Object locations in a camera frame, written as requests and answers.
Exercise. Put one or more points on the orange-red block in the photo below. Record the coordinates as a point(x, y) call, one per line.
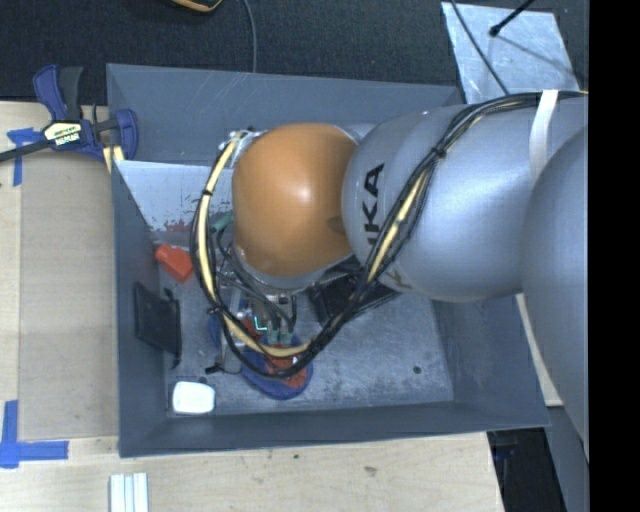
point(174, 261)

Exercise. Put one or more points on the white rounded block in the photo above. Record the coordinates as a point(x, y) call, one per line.
point(193, 397)

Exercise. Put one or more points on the grey metal bin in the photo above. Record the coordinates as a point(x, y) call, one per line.
point(380, 360)

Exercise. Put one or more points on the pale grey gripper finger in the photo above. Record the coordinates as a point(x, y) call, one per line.
point(232, 357)

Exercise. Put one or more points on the black flat case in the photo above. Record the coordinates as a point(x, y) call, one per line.
point(157, 320)

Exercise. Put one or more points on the black box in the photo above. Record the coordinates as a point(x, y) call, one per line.
point(332, 300)

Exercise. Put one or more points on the blue and red soft toy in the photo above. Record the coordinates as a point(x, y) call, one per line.
point(285, 385)

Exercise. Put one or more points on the pale wood flat board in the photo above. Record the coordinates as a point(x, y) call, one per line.
point(65, 300)

